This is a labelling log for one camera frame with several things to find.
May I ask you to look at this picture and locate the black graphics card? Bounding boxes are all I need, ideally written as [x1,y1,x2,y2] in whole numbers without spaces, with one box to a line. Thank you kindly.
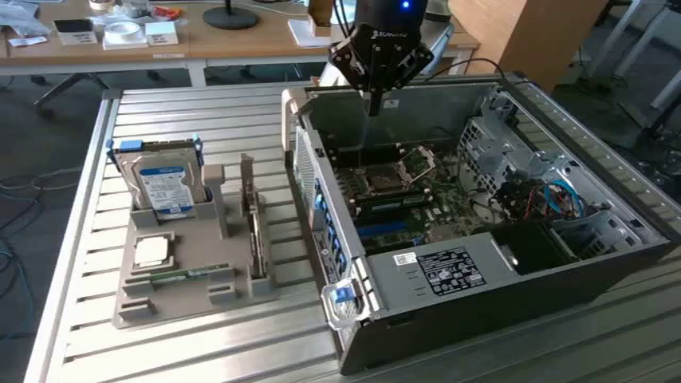
[238,153,271,280]

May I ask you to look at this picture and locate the white paper label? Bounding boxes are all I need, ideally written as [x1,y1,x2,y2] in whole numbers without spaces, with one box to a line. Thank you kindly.
[7,35,49,48]

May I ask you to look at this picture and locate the plain white box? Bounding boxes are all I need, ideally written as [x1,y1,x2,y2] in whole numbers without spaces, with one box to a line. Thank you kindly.
[143,21,177,47]

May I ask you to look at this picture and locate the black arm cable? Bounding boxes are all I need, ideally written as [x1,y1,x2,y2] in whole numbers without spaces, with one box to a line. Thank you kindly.
[331,0,355,39]

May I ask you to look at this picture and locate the silver CPU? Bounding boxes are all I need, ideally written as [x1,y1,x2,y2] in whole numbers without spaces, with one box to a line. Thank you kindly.
[131,237,174,269]

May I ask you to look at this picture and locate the flat white box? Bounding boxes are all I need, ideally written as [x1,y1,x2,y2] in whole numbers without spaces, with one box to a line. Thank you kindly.
[101,30,149,51]

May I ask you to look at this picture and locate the blue case latch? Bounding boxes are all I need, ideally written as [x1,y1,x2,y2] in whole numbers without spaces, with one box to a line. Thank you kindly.
[329,285,355,306]

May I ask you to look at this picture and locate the wooden desk white frame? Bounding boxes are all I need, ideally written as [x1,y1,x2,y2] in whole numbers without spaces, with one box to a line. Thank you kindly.
[0,0,207,87]
[185,0,479,87]

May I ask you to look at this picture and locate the grey power supply unit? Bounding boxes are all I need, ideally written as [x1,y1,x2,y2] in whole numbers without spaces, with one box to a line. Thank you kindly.
[366,233,519,312]

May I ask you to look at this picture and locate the grey leg with caster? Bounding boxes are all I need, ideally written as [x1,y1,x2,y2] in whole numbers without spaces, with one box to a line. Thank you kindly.
[31,73,110,119]

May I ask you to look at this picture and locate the wooden cabinet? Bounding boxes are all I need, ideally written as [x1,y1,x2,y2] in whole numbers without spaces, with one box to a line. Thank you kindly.
[448,0,610,93]

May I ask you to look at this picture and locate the white paper stack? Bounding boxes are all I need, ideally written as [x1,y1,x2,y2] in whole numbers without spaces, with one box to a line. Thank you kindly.
[287,18,334,49]

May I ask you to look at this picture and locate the brown cardboard box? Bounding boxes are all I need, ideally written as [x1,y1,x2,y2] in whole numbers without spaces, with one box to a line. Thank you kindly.
[306,0,334,39]

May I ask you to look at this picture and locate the black cable over case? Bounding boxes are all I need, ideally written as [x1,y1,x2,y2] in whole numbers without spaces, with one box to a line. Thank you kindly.
[422,58,532,87]

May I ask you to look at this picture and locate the perforated metal drive cage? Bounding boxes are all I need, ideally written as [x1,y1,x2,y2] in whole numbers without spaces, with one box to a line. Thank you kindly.
[456,115,580,200]

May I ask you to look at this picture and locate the CPU socket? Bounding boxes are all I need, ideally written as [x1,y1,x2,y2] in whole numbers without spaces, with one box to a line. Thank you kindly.
[361,163,410,196]

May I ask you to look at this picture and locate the grey plastic parts rack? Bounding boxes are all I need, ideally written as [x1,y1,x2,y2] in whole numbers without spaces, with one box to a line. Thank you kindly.
[110,153,281,330]

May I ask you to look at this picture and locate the blue wire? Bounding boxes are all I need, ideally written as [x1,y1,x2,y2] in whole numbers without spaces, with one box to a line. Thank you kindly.
[540,186,560,216]
[550,181,586,219]

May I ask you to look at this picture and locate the green RAM stick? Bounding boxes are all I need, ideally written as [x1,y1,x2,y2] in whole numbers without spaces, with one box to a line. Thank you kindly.
[147,263,230,283]

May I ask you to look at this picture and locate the blue floor cable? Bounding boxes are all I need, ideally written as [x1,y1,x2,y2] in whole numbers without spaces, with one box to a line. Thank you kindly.
[0,191,41,344]

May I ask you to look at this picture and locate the clear plastic bag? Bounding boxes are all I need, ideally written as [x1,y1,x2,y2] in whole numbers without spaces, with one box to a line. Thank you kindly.
[0,0,51,37]

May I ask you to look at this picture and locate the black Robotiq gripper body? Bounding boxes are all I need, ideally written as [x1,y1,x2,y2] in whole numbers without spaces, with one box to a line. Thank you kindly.
[345,0,427,92]

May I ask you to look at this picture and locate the white tape roll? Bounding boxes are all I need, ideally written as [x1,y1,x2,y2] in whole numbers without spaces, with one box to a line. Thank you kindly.
[103,22,145,41]

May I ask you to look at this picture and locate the green motherboard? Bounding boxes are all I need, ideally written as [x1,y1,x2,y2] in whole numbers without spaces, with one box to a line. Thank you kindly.
[334,149,498,251]

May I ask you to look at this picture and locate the installed RAM stick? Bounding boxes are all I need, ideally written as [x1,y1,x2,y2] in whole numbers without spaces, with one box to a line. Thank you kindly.
[361,193,430,212]

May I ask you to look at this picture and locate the open black PC case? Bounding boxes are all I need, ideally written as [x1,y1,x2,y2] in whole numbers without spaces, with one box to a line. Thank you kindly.
[279,71,681,376]

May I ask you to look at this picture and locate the black round lamp base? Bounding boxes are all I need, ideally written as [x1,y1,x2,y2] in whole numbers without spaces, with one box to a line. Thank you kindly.
[202,0,261,30]

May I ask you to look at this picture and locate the blue expansion slot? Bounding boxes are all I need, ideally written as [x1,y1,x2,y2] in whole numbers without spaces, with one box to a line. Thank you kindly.
[355,222,408,240]

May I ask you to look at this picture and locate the hard disk with blue carrier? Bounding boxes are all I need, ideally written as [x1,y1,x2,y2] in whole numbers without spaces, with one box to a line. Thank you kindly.
[105,135,207,220]

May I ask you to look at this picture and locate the black plastic shroud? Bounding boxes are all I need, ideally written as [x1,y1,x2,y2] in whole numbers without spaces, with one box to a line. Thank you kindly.
[487,221,580,276]

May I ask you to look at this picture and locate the white box black top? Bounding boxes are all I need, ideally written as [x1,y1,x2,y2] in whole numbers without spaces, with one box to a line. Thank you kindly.
[51,18,97,46]

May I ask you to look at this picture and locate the white desk legs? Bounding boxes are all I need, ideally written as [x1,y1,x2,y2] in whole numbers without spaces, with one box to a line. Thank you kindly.
[587,0,681,109]

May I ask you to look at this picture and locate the metal socket cover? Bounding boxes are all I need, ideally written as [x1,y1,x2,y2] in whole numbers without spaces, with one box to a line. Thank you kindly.
[392,145,438,188]

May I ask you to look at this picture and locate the silver metal disk bay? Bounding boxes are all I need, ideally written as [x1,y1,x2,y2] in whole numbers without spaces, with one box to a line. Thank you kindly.
[546,207,644,260]

